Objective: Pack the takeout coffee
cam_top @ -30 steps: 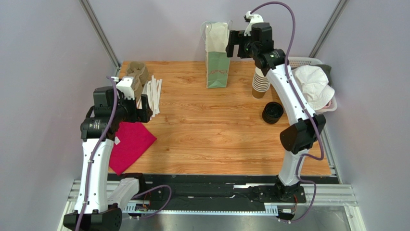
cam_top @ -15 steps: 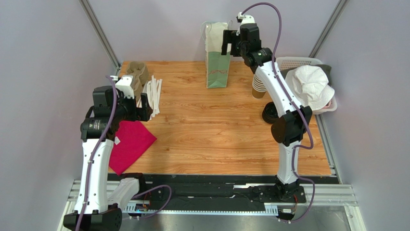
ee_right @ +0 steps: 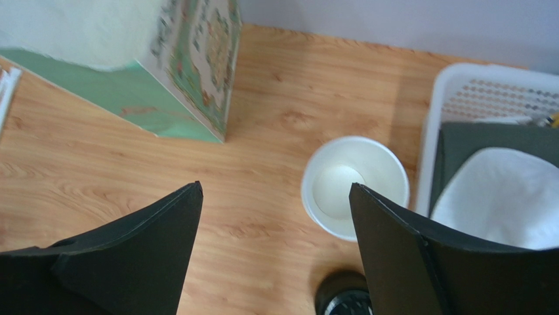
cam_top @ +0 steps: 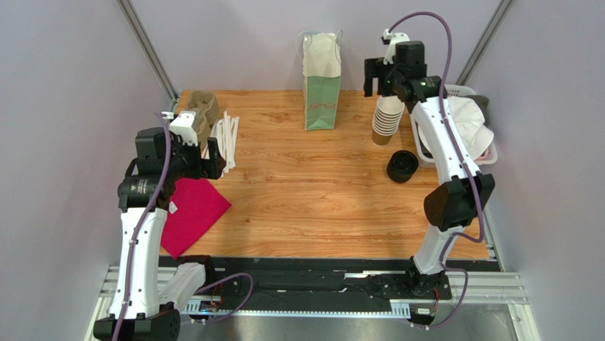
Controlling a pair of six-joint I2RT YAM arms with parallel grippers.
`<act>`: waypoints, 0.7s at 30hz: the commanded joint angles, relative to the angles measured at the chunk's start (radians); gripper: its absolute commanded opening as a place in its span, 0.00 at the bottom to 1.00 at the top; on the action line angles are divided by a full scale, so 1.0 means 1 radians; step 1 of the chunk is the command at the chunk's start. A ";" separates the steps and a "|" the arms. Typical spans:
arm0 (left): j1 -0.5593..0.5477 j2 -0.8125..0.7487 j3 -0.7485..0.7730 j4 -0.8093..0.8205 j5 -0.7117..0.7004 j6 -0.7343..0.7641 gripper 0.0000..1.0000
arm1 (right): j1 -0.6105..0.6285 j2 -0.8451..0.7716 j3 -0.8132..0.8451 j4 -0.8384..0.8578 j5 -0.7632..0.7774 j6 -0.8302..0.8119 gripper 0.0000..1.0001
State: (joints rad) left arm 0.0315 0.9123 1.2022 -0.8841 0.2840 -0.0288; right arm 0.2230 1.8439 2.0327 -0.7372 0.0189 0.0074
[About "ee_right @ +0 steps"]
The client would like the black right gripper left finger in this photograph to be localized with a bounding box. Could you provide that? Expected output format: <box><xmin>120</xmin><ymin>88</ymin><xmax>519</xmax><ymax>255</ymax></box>
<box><xmin>1</xmin><ymin>182</ymin><xmax>203</xmax><ymax>314</ymax></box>

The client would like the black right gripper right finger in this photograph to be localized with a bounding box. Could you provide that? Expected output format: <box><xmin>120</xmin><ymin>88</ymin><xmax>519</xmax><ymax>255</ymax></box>
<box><xmin>349</xmin><ymin>183</ymin><xmax>558</xmax><ymax>314</ymax></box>

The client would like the stack of paper cups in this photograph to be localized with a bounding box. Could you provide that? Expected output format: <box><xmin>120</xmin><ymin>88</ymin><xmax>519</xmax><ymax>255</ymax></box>
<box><xmin>300</xmin><ymin>136</ymin><xmax>411</xmax><ymax>242</ymax></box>

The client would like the green white paper bag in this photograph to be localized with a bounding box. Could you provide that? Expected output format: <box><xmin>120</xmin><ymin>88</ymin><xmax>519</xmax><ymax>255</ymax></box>
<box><xmin>1</xmin><ymin>1</ymin><xmax>241</xmax><ymax>142</ymax></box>

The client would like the white bucket hat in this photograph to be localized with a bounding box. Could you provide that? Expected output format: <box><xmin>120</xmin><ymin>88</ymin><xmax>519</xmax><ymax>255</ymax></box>
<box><xmin>430</xmin><ymin>148</ymin><xmax>558</xmax><ymax>250</ymax></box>

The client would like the dark green cloth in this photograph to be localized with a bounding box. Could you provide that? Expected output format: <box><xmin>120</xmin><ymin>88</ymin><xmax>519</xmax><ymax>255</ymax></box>
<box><xmin>429</xmin><ymin>122</ymin><xmax>558</xmax><ymax>213</ymax></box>

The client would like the white plastic basket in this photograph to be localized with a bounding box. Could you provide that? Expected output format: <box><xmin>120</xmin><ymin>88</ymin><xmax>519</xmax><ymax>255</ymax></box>
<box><xmin>414</xmin><ymin>63</ymin><xmax>558</xmax><ymax>217</ymax></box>

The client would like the white paper straws bundle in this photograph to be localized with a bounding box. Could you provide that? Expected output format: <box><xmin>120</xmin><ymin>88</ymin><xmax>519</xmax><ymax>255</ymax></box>
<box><xmin>0</xmin><ymin>67</ymin><xmax>22</xmax><ymax>132</ymax></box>

